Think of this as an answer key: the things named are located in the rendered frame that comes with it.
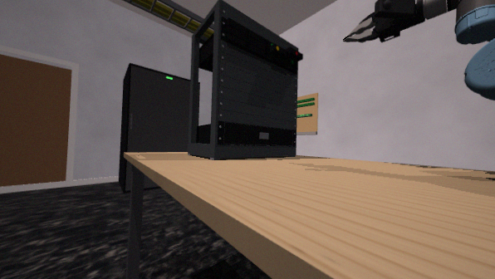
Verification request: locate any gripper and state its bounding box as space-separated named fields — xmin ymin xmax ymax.
xmin=343 ymin=0 xmax=425 ymax=42

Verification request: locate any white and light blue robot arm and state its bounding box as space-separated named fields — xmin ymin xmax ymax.
xmin=375 ymin=0 xmax=495 ymax=100

